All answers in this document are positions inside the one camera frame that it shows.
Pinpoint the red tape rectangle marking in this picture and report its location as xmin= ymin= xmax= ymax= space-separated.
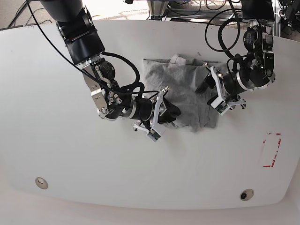
xmin=260 ymin=133 xmax=282 ymax=168

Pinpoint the grey printed t-shirt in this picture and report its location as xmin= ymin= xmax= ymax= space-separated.
xmin=143 ymin=54 xmax=227 ymax=133

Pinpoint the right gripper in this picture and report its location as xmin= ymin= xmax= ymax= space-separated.
xmin=131 ymin=86 xmax=181 ymax=134

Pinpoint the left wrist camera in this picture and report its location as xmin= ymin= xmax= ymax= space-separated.
xmin=210 ymin=96 xmax=230 ymax=115

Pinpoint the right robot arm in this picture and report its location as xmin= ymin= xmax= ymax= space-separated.
xmin=41 ymin=0 xmax=181 ymax=134

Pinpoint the aluminium frame stand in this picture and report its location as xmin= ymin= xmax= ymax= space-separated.
xmin=147 ymin=0 xmax=169 ymax=21

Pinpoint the black cable on floor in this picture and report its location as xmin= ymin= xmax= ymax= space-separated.
xmin=7 ymin=0 xmax=31 ymax=28

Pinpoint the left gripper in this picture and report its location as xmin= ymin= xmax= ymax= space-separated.
xmin=195 ymin=63 xmax=246 ymax=110

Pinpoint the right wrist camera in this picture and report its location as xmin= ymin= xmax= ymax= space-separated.
xmin=147 ymin=128 xmax=165 ymax=142

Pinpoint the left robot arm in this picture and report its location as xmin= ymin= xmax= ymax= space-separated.
xmin=197 ymin=0 xmax=276 ymax=115

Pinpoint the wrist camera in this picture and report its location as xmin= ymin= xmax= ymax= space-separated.
xmin=147 ymin=128 xmax=165 ymax=142
xmin=210 ymin=96 xmax=230 ymax=115

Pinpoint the dark table grommet hole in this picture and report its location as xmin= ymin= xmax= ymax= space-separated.
xmin=240 ymin=189 xmax=254 ymax=201

